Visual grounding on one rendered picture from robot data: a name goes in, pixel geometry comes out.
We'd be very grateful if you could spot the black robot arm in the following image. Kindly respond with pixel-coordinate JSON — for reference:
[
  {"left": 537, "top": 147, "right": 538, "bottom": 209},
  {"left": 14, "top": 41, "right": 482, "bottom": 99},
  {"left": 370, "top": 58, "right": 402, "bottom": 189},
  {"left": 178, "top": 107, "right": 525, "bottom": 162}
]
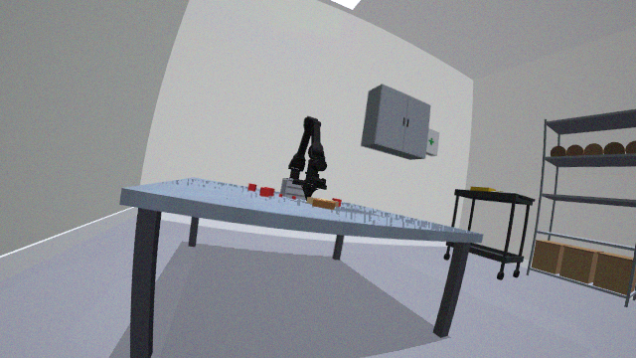
[{"left": 288, "top": 116, "right": 327, "bottom": 188}]

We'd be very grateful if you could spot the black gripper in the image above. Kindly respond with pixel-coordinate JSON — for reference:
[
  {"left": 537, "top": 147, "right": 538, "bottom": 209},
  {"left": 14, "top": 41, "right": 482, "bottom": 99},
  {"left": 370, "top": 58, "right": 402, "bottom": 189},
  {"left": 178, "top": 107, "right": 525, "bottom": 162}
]
[{"left": 292, "top": 170, "right": 327, "bottom": 201}]

